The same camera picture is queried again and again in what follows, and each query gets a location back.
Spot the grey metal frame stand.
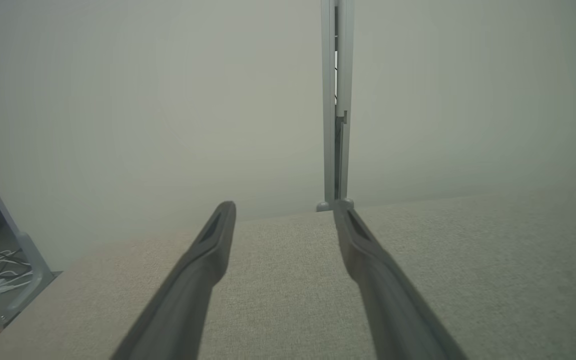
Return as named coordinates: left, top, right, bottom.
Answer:
left=0, top=140, right=58, bottom=341

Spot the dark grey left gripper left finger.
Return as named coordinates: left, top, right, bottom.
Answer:
left=110, top=201, right=237, bottom=360

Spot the grey metal partition post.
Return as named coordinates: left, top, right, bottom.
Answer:
left=316, top=0, right=355, bottom=212

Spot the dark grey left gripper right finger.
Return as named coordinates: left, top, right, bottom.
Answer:
left=333, top=207, right=469, bottom=360

